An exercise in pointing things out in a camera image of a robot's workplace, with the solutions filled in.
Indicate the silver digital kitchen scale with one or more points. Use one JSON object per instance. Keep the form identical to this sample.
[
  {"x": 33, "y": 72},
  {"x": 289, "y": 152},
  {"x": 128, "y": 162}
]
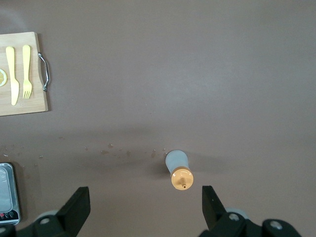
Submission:
[{"x": 6, "y": 187}]

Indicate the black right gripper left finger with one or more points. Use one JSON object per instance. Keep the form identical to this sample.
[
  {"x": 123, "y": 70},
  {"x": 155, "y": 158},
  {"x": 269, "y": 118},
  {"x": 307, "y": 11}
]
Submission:
[{"x": 71, "y": 212}]

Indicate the dried lemon slice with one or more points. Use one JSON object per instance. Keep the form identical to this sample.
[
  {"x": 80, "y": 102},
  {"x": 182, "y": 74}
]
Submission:
[{"x": 3, "y": 77}]

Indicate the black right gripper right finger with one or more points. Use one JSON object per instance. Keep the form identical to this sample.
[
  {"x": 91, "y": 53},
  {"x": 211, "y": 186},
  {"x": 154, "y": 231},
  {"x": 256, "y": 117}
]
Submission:
[{"x": 214, "y": 212}]

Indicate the yellow plastic knife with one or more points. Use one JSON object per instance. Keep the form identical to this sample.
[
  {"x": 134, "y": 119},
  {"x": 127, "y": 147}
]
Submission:
[{"x": 12, "y": 74}]

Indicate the translucent squeeze bottle orange cap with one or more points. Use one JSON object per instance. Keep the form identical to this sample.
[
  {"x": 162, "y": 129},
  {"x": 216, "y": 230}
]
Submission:
[{"x": 178, "y": 164}]

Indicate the brown table cover mat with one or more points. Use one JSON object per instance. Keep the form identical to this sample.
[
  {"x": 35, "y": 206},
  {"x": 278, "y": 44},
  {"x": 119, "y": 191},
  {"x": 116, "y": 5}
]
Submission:
[{"x": 172, "y": 74}]

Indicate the yellow plastic fork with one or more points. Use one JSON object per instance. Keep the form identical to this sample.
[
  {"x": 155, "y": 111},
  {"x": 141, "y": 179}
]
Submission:
[{"x": 26, "y": 61}]

